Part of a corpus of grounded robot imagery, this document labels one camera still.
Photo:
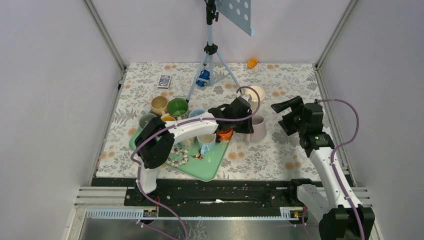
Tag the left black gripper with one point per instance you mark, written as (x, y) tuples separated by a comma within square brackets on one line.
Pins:
[(247, 128)]

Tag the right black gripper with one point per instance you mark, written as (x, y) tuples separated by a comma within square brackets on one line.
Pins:
[(294, 103)]

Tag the cream ribbed mug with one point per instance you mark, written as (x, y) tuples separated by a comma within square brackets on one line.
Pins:
[(256, 98)]

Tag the lilac mug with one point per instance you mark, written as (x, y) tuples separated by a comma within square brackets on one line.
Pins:
[(259, 129)]

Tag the orange mug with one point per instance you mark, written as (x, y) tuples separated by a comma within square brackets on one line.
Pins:
[(224, 136)]

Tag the light blue ribbed mug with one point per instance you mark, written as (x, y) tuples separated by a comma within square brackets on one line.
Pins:
[(196, 112)]

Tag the light blue faceted mug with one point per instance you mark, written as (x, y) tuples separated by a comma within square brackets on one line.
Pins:
[(206, 142)]

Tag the cream mug green inside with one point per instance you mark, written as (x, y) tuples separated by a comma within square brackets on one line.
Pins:
[(178, 108)]

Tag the blue butterfly mug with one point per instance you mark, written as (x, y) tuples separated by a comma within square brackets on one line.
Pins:
[(167, 118)]

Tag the beige mug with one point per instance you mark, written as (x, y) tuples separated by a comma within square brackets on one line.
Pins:
[(158, 106)]

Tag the grey blue mug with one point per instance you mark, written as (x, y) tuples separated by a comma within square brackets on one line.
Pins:
[(145, 119)]

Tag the seahorse pattern mug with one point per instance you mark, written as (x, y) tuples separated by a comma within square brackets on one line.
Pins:
[(187, 143)]

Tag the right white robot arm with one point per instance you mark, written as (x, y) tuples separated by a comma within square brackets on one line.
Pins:
[(340, 214)]

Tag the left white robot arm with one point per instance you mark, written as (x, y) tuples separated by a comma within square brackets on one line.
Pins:
[(157, 139)]

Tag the orange toy block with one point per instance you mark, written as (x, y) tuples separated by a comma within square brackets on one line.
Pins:
[(252, 63)]

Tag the blue toy car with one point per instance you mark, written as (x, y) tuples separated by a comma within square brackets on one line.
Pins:
[(203, 78)]

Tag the floral tablecloth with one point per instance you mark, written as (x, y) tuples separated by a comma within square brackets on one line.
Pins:
[(277, 157)]

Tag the blue tripod stand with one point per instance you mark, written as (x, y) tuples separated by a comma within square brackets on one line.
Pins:
[(210, 50)]

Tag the green floral tray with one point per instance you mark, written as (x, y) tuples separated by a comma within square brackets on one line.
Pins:
[(192, 163)]

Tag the playing card deck box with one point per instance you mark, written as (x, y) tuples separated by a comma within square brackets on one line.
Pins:
[(164, 81)]

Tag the perforated blue calibration plate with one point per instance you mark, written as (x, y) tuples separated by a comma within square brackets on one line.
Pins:
[(238, 12)]

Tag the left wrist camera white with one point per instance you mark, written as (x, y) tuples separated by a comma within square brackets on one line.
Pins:
[(246, 97)]

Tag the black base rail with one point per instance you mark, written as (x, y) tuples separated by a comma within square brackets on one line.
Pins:
[(216, 198)]

